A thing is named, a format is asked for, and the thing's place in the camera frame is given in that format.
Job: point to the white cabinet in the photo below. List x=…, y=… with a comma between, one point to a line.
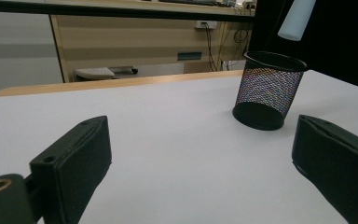
x=15, y=49

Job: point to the black horizontal bar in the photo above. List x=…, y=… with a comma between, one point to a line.
x=105, y=11

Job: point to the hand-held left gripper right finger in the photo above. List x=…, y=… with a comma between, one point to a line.
x=338, y=161

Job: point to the light blue hairbrush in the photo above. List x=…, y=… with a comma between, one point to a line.
x=296, y=18

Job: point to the white wall socket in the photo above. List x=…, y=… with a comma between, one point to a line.
x=205, y=25

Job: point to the wooden cabinet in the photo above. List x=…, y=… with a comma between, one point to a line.
x=136, y=40

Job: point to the black mesh cup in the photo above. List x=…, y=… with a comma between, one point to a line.
x=268, y=93

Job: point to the grey desk label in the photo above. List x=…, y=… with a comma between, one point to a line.
x=189, y=56

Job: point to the grey chair base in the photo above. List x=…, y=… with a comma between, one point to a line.
x=99, y=72

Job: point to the wooden table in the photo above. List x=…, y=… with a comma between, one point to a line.
x=105, y=83

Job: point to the white table board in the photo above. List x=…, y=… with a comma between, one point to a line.
x=180, y=155

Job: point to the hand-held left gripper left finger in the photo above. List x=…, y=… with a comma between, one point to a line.
x=71, y=168

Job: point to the black curtain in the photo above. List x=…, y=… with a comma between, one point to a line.
x=345, y=46

